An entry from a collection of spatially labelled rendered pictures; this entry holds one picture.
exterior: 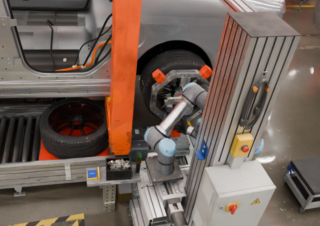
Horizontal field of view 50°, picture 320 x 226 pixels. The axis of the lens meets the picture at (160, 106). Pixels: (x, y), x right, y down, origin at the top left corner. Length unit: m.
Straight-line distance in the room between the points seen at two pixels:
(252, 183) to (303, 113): 3.00
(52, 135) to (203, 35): 1.56
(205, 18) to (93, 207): 1.90
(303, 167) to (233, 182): 1.71
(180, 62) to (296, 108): 2.39
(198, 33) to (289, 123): 2.09
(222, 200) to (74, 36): 2.47
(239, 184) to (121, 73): 1.08
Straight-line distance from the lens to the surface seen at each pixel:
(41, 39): 3.73
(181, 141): 3.52
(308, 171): 3.54
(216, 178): 1.91
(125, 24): 2.20
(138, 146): 3.15
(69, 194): 3.32
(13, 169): 3.12
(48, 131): 3.17
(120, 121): 2.64
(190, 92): 2.33
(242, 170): 2.00
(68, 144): 3.06
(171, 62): 2.90
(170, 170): 2.38
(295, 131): 4.51
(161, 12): 2.79
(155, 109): 3.02
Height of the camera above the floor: 2.64
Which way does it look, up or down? 38 degrees down
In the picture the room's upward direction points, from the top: 8 degrees clockwise
